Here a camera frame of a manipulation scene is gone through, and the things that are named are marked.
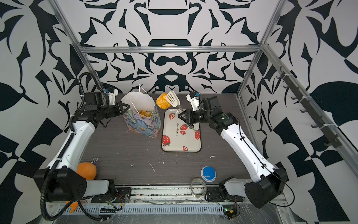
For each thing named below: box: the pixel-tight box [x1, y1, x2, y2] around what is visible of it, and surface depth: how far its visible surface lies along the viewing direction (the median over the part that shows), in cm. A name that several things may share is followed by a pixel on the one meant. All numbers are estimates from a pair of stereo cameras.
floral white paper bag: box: [120, 91, 162, 139], surface depth 88 cm
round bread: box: [155, 92, 172, 110], surface depth 76 cm
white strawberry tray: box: [161, 108, 202, 153], surface depth 98 cm
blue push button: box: [200, 165, 217, 183], surface depth 81 cm
